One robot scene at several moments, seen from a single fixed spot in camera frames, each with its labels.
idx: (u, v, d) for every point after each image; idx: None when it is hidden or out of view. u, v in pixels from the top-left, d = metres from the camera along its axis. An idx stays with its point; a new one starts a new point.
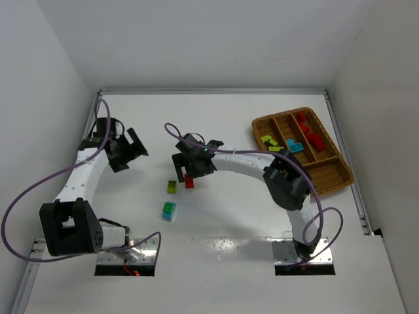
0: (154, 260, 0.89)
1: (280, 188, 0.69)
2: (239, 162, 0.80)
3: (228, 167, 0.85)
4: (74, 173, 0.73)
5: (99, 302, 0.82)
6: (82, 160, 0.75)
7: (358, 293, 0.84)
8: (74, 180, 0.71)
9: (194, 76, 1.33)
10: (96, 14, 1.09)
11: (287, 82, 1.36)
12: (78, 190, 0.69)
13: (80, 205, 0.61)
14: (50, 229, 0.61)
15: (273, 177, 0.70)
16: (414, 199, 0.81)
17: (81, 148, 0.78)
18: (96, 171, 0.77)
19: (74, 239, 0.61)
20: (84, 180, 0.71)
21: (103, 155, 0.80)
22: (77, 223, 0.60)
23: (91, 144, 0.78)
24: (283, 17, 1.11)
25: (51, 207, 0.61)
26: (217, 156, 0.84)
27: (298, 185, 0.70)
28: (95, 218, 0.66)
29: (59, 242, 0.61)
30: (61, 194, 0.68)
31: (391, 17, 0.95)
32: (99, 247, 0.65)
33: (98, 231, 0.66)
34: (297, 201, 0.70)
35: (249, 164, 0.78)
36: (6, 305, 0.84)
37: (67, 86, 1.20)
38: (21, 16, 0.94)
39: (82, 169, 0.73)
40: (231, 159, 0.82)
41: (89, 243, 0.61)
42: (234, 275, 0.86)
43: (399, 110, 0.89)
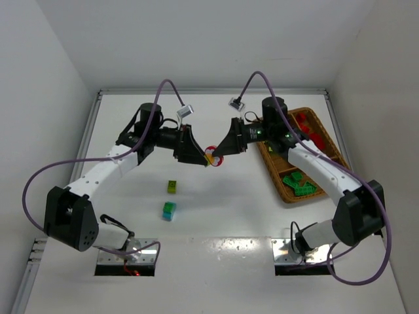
0: (155, 260, 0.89)
1: (350, 220, 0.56)
2: (319, 168, 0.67)
3: (302, 166, 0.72)
4: (97, 166, 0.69)
5: (98, 303, 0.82)
6: (110, 157, 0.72)
7: (359, 293, 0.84)
8: (93, 173, 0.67)
9: (195, 76, 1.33)
10: (96, 14, 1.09)
11: (288, 82, 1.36)
12: (90, 186, 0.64)
13: (84, 204, 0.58)
14: (50, 212, 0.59)
15: (350, 205, 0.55)
16: (416, 200, 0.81)
17: (118, 142, 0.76)
18: (118, 173, 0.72)
19: (65, 231, 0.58)
20: (100, 177, 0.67)
21: (135, 157, 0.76)
22: (74, 218, 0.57)
23: (128, 142, 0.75)
24: (283, 17, 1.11)
25: (58, 192, 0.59)
26: (296, 150, 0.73)
27: (368, 226, 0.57)
28: (95, 219, 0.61)
29: (55, 227, 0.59)
30: (73, 182, 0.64)
31: (391, 17, 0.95)
32: (85, 248, 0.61)
33: (91, 232, 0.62)
34: (358, 240, 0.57)
35: (328, 176, 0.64)
36: (6, 305, 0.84)
37: (67, 86, 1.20)
38: (21, 16, 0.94)
39: (106, 164, 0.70)
40: (310, 159, 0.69)
41: (76, 242, 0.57)
42: (235, 275, 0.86)
43: (399, 111, 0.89)
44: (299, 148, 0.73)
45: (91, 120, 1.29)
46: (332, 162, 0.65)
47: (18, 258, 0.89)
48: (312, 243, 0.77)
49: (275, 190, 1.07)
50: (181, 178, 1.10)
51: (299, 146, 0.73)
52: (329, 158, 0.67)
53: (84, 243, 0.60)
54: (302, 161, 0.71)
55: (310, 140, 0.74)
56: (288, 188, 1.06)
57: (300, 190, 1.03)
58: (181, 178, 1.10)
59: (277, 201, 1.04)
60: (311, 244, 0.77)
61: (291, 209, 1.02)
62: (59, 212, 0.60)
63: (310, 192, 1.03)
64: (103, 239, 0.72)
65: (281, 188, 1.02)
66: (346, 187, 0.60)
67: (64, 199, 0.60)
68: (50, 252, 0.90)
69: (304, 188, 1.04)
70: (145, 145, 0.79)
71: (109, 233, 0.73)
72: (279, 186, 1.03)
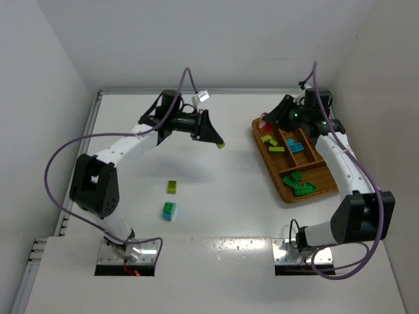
0: (155, 260, 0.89)
1: (348, 219, 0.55)
2: (340, 163, 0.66)
3: (325, 156, 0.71)
4: (122, 140, 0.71)
5: (98, 303, 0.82)
6: (134, 133, 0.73)
7: (359, 294, 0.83)
8: (118, 146, 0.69)
9: (194, 76, 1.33)
10: (96, 14, 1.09)
11: (288, 82, 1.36)
12: (116, 156, 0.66)
13: (110, 171, 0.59)
14: (78, 178, 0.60)
15: (353, 205, 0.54)
16: (415, 200, 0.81)
17: (140, 122, 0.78)
18: (140, 149, 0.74)
19: (91, 195, 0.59)
20: (124, 150, 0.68)
21: (156, 137, 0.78)
22: (101, 184, 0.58)
23: (150, 122, 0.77)
24: (283, 17, 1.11)
25: (86, 159, 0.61)
26: (326, 140, 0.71)
27: (363, 232, 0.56)
28: (118, 186, 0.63)
29: (80, 191, 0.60)
30: (100, 153, 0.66)
31: (391, 17, 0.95)
32: (107, 214, 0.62)
33: (113, 199, 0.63)
34: (348, 241, 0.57)
35: (346, 174, 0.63)
36: (6, 305, 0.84)
37: (67, 86, 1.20)
38: (21, 16, 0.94)
39: (129, 139, 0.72)
40: (335, 152, 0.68)
41: (101, 207, 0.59)
42: (235, 275, 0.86)
43: (399, 110, 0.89)
44: (330, 139, 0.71)
45: (91, 120, 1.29)
46: (356, 161, 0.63)
47: (18, 259, 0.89)
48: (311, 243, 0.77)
49: (275, 190, 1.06)
50: (182, 178, 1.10)
51: (331, 137, 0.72)
52: (355, 157, 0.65)
53: (107, 209, 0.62)
54: (328, 153, 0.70)
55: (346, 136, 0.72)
56: (288, 188, 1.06)
57: (300, 190, 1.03)
58: (181, 178, 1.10)
59: (277, 201, 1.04)
60: (310, 244, 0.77)
61: (291, 210, 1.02)
62: (85, 178, 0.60)
63: (310, 192, 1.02)
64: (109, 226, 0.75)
65: (281, 188, 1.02)
66: (356, 189, 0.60)
67: (90, 167, 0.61)
68: (50, 252, 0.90)
69: (304, 188, 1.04)
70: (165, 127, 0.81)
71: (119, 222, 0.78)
72: (279, 186, 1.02)
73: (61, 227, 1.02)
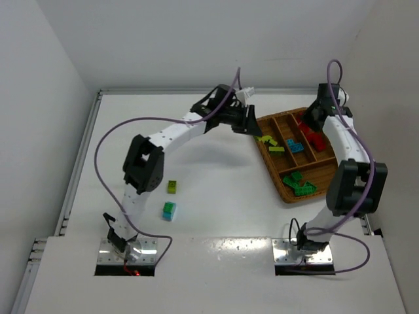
0: (155, 260, 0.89)
1: (340, 182, 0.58)
2: (341, 137, 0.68)
3: (330, 136, 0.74)
4: (173, 126, 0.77)
5: (98, 303, 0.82)
6: (184, 122, 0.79)
7: (359, 293, 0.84)
8: (169, 131, 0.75)
9: (195, 76, 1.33)
10: (97, 14, 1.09)
11: (288, 82, 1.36)
12: (165, 140, 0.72)
13: (159, 154, 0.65)
14: (131, 153, 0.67)
15: (346, 169, 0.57)
16: (415, 199, 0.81)
17: (192, 110, 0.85)
18: (188, 136, 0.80)
19: (139, 172, 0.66)
20: (175, 135, 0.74)
21: (203, 125, 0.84)
22: (149, 164, 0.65)
23: (200, 112, 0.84)
24: (283, 17, 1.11)
25: (141, 139, 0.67)
26: (332, 120, 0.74)
27: (351, 199, 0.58)
28: (162, 167, 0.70)
29: (131, 167, 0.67)
30: (152, 135, 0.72)
31: (391, 17, 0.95)
32: (151, 189, 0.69)
33: (158, 178, 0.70)
34: (339, 207, 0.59)
35: (345, 146, 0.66)
36: (6, 305, 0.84)
37: (67, 85, 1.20)
38: (21, 16, 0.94)
39: (179, 126, 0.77)
40: (338, 128, 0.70)
41: (146, 184, 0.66)
42: (235, 275, 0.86)
43: (399, 110, 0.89)
44: (336, 120, 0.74)
45: (91, 120, 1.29)
46: (357, 137, 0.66)
47: (18, 259, 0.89)
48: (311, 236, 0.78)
49: (275, 190, 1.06)
50: (181, 178, 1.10)
51: (338, 118, 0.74)
52: (356, 134, 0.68)
53: (151, 186, 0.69)
54: (332, 131, 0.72)
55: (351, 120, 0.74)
56: (288, 188, 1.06)
57: (300, 190, 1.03)
58: (181, 178, 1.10)
59: (277, 201, 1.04)
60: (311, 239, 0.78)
61: (290, 209, 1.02)
62: (137, 156, 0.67)
63: (310, 192, 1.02)
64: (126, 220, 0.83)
65: (280, 188, 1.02)
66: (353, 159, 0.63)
67: (143, 146, 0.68)
68: (50, 252, 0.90)
69: (304, 188, 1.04)
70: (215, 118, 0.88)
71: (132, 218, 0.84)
72: (279, 186, 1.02)
73: (61, 227, 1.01)
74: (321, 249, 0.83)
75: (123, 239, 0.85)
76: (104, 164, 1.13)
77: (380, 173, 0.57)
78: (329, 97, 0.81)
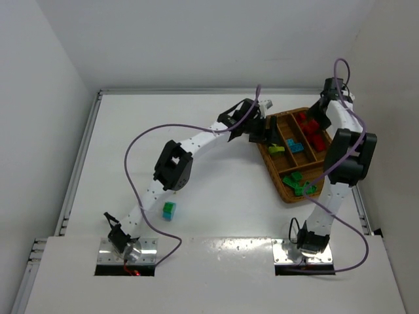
0: (155, 260, 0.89)
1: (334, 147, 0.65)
2: (339, 114, 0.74)
3: (330, 116, 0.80)
4: (201, 134, 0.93)
5: (98, 303, 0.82)
6: (212, 131, 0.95)
7: (358, 292, 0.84)
8: (198, 139, 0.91)
9: (195, 76, 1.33)
10: (96, 14, 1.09)
11: (288, 82, 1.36)
12: (194, 147, 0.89)
13: (186, 159, 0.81)
14: (164, 155, 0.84)
15: (340, 135, 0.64)
16: (415, 199, 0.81)
17: (219, 120, 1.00)
18: (213, 143, 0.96)
19: (169, 173, 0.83)
20: (202, 143, 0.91)
21: (228, 135, 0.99)
22: (179, 167, 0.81)
23: (226, 122, 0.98)
24: (283, 17, 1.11)
25: (173, 145, 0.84)
26: (334, 101, 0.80)
27: (344, 164, 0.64)
28: (188, 171, 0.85)
29: (162, 167, 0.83)
30: (184, 142, 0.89)
31: (391, 17, 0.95)
32: (177, 187, 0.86)
33: (184, 178, 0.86)
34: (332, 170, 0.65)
35: (342, 120, 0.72)
36: (6, 305, 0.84)
37: (67, 85, 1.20)
38: (21, 16, 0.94)
39: (207, 134, 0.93)
40: (337, 107, 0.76)
41: (174, 184, 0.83)
42: (235, 275, 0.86)
43: (399, 110, 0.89)
44: (336, 101, 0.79)
45: (91, 121, 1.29)
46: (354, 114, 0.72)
47: (18, 259, 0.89)
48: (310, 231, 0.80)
49: (275, 190, 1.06)
50: None
51: (339, 100, 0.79)
52: (353, 110, 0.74)
53: (178, 185, 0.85)
54: (332, 110, 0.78)
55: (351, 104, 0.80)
56: (288, 188, 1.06)
57: (300, 190, 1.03)
58: None
59: (277, 201, 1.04)
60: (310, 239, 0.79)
61: (290, 209, 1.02)
62: (168, 158, 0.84)
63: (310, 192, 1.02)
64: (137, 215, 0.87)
65: (281, 188, 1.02)
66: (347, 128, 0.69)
67: (174, 150, 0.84)
68: (50, 252, 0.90)
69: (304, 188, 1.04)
70: (239, 128, 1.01)
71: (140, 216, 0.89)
72: (279, 186, 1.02)
73: (61, 227, 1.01)
74: (321, 250, 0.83)
75: (127, 236, 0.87)
76: (105, 165, 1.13)
77: (370, 142, 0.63)
78: (334, 89, 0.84)
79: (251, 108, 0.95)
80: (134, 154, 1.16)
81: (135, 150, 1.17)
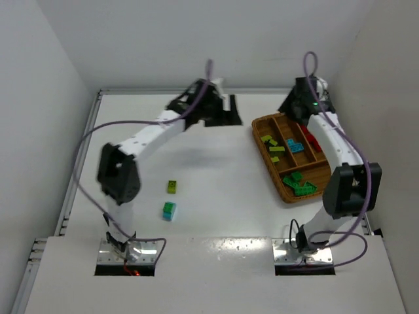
0: (154, 260, 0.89)
1: (338, 190, 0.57)
2: (330, 139, 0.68)
3: (317, 134, 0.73)
4: (147, 129, 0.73)
5: (98, 303, 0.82)
6: (160, 122, 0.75)
7: (358, 293, 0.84)
8: (142, 136, 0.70)
9: (194, 76, 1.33)
10: (97, 14, 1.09)
11: (288, 82, 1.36)
12: (139, 146, 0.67)
13: (131, 163, 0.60)
14: (104, 162, 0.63)
15: (343, 176, 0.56)
16: (415, 199, 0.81)
17: (169, 106, 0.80)
18: (164, 137, 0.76)
19: (113, 182, 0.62)
20: (148, 140, 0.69)
21: (182, 124, 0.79)
22: (122, 176, 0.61)
23: (177, 108, 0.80)
24: (282, 17, 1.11)
25: (111, 148, 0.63)
26: (318, 117, 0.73)
27: (350, 204, 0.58)
28: (139, 175, 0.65)
29: (104, 178, 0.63)
30: (124, 142, 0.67)
31: (391, 17, 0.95)
32: (129, 199, 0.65)
33: (135, 187, 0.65)
34: (338, 211, 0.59)
35: (335, 149, 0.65)
36: (6, 305, 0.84)
37: (66, 85, 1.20)
38: (21, 16, 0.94)
39: (154, 129, 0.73)
40: (325, 129, 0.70)
41: (120, 194, 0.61)
42: (235, 275, 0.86)
43: (399, 110, 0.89)
44: (320, 116, 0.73)
45: (91, 121, 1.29)
46: (346, 137, 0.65)
47: (18, 260, 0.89)
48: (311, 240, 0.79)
49: (275, 190, 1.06)
50: (181, 178, 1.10)
51: (321, 116, 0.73)
52: (344, 133, 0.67)
53: (128, 196, 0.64)
54: (319, 131, 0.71)
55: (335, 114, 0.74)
56: (288, 188, 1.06)
57: (300, 190, 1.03)
58: (181, 178, 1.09)
59: (277, 201, 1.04)
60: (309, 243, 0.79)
61: (290, 209, 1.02)
62: (109, 165, 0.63)
63: (310, 192, 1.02)
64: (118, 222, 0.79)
65: (280, 188, 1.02)
66: (346, 161, 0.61)
67: (115, 154, 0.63)
68: (50, 252, 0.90)
69: (304, 188, 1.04)
70: (195, 114, 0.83)
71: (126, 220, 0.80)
72: (279, 186, 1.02)
73: (61, 227, 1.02)
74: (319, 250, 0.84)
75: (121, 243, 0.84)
76: None
77: (375, 174, 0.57)
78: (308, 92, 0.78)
79: (204, 87, 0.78)
80: None
81: None
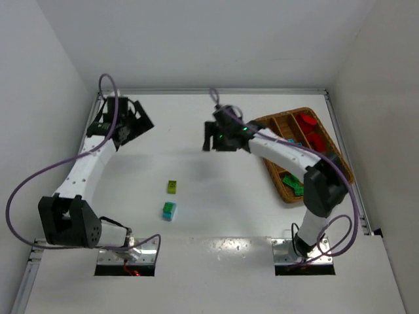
0: (154, 260, 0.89)
1: (317, 192, 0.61)
2: (279, 153, 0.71)
3: (264, 154, 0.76)
4: (78, 163, 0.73)
5: (98, 303, 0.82)
6: (88, 151, 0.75)
7: (359, 292, 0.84)
8: (76, 173, 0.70)
9: (194, 77, 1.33)
10: (97, 14, 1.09)
11: (287, 82, 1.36)
12: (79, 186, 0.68)
13: (79, 207, 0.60)
14: (48, 221, 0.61)
15: (314, 178, 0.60)
16: (415, 199, 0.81)
17: (89, 134, 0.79)
18: (100, 163, 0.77)
19: (71, 232, 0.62)
20: (86, 174, 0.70)
21: (110, 144, 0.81)
22: (75, 224, 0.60)
23: (99, 131, 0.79)
24: (282, 17, 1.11)
25: (49, 201, 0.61)
26: (256, 139, 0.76)
27: (334, 197, 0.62)
28: (94, 214, 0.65)
29: (57, 235, 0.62)
30: (59, 187, 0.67)
31: (391, 17, 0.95)
32: (95, 243, 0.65)
33: (95, 227, 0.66)
34: (328, 208, 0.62)
35: (291, 158, 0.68)
36: (6, 305, 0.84)
37: (66, 85, 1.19)
38: (20, 15, 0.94)
39: (86, 160, 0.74)
40: (268, 146, 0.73)
41: (86, 242, 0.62)
42: (235, 275, 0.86)
43: (399, 110, 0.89)
44: (257, 137, 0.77)
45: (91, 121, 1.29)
46: (290, 144, 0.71)
47: (18, 259, 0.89)
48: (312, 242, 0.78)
49: (275, 190, 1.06)
50: (181, 178, 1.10)
51: (256, 135, 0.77)
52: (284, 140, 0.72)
53: (93, 240, 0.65)
54: (264, 150, 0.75)
55: (266, 129, 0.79)
56: (288, 188, 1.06)
57: (300, 190, 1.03)
58: (181, 178, 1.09)
59: (277, 202, 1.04)
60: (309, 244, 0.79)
61: (290, 209, 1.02)
62: (56, 222, 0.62)
63: None
64: (104, 232, 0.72)
65: (281, 188, 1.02)
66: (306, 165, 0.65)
67: (58, 206, 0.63)
68: (50, 252, 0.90)
69: None
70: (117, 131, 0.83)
71: (108, 233, 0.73)
72: (279, 186, 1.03)
73: None
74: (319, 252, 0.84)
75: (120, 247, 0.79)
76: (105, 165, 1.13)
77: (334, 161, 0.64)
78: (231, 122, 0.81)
79: (116, 101, 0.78)
80: (133, 154, 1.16)
81: (135, 150, 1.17)
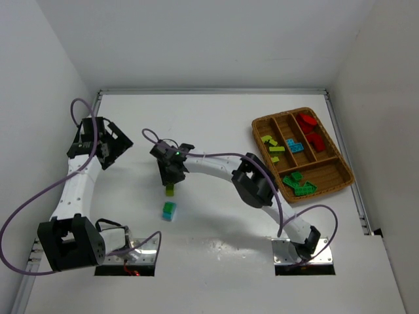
0: (154, 260, 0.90)
1: (247, 189, 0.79)
2: (208, 165, 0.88)
3: (199, 170, 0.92)
4: (69, 185, 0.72)
5: (98, 303, 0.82)
6: (74, 171, 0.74)
7: (358, 293, 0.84)
8: (69, 194, 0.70)
9: (194, 77, 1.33)
10: (96, 15, 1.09)
11: (287, 82, 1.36)
12: (76, 205, 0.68)
13: (80, 225, 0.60)
14: (51, 246, 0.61)
15: (240, 180, 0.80)
16: (416, 199, 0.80)
17: (72, 154, 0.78)
18: (90, 179, 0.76)
19: (76, 253, 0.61)
20: (80, 193, 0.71)
21: (96, 161, 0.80)
22: (80, 244, 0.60)
23: (80, 150, 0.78)
24: (282, 18, 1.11)
25: (48, 226, 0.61)
26: (188, 159, 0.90)
27: (264, 188, 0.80)
28: (96, 231, 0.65)
29: (62, 259, 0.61)
30: (54, 212, 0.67)
31: (391, 18, 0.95)
32: (102, 259, 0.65)
33: (100, 243, 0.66)
34: (263, 198, 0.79)
35: (218, 167, 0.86)
36: (6, 305, 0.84)
37: (66, 85, 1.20)
38: (20, 16, 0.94)
39: (76, 180, 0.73)
40: (198, 161, 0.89)
41: (93, 258, 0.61)
42: (234, 275, 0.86)
43: (399, 112, 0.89)
44: (189, 157, 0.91)
45: None
46: (215, 156, 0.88)
47: (18, 259, 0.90)
48: (303, 240, 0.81)
49: None
50: None
51: (188, 156, 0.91)
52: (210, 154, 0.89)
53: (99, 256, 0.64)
54: (198, 166, 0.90)
55: (195, 148, 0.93)
56: (288, 188, 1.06)
57: (300, 190, 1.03)
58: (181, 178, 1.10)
59: None
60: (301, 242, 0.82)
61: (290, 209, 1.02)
62: (59, 246, 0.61)
63: (310, 192, 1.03)
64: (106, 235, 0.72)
65: (281, 188, 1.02)
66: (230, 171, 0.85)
67: (57, 229, 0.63)
68: None
69: (304, 188, 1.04)
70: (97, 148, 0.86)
71: (108, 237, 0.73)
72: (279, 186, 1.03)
73: None
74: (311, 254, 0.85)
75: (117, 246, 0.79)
76: None
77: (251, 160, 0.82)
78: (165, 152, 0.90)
79: (94, 122, 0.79)
80: (134, 154, 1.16)
81: (135, 150, 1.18)
